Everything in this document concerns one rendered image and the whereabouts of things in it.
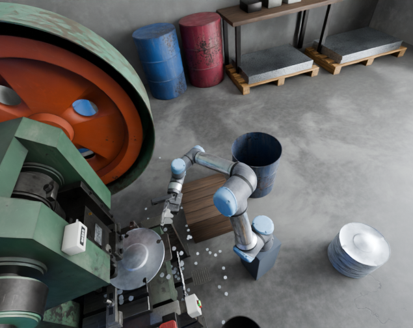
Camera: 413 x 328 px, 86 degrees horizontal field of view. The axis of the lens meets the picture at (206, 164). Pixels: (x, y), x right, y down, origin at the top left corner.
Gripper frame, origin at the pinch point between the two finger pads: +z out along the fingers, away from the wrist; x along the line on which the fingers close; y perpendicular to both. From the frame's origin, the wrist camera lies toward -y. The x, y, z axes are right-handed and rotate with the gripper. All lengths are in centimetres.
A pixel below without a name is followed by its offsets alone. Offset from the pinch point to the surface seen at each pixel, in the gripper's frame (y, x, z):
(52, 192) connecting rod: -28, -54, 9
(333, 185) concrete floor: 142, 52, -83
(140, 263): -4.2, -1.8, 19.4
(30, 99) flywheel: -53, -52, -22
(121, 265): -12.5, 1.2, 21.6
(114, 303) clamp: -10.3, 0.6, 36.6
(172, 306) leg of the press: 15.3, 4.9, 33.8
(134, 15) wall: -120, 67, -289
